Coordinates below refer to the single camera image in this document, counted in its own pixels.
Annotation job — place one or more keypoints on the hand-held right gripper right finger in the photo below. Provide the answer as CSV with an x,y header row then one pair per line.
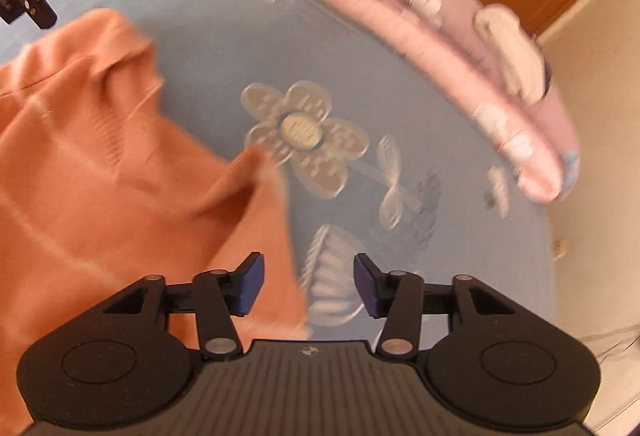
x,y
367,286

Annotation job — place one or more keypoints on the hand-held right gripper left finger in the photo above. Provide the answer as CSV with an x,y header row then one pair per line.
x,y
252,283

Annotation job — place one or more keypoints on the orange striped sweater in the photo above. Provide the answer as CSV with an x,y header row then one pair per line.
x,y
75,166

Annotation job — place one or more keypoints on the white cloth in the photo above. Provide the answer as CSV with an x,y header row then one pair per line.
x,y
515,51

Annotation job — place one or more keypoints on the pink floral quilt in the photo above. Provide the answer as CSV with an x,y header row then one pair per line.
x,y
390,6

